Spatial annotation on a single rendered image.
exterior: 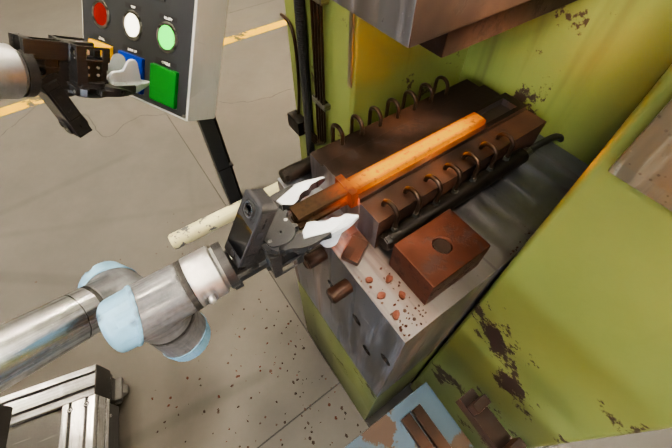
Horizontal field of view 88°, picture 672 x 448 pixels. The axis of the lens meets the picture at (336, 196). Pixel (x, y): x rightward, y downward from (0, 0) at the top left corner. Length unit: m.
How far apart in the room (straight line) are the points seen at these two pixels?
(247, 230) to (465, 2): 0.35
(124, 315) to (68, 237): 1.62
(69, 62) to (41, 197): 1.72
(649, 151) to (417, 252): 0.29
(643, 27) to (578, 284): 0.42
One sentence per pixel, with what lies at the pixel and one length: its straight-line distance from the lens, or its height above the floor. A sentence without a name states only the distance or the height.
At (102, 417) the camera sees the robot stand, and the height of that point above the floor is 0.18.
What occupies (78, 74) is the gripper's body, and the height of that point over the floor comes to 1.13.
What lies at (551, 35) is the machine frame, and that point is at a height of 1.11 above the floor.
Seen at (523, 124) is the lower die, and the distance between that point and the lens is 0.78.
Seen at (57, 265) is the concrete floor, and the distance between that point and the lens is 2.05.
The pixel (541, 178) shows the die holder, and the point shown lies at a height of 0.92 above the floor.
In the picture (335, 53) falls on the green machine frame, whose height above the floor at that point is 1.08.
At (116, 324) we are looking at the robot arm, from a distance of 0.52.
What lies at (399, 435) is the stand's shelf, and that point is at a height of 0.74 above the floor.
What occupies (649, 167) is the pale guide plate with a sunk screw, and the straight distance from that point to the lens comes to 0.41.
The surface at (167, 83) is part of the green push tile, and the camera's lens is 0.83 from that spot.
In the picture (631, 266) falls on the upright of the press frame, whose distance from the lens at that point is 0.50.
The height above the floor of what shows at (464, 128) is 1.01.
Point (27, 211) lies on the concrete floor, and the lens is 2.36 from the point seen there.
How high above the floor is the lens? 1.43
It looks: 51 degrees down
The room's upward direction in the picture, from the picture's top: straight up
